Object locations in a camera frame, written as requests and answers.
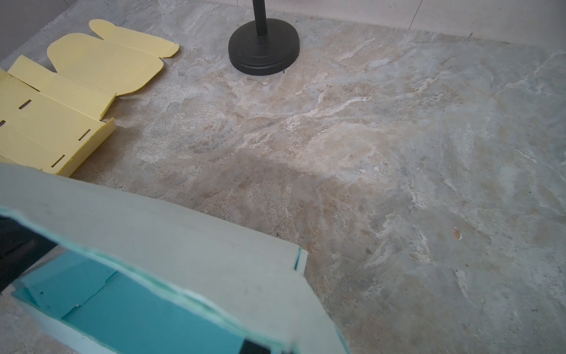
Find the yellow paper box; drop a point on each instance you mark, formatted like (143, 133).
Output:
(52, 120)

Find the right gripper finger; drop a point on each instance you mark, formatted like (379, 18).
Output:
(249, 347)

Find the light blue paper box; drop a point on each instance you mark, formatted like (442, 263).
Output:
(245, 281)

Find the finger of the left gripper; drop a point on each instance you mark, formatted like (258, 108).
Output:
(20, 249)

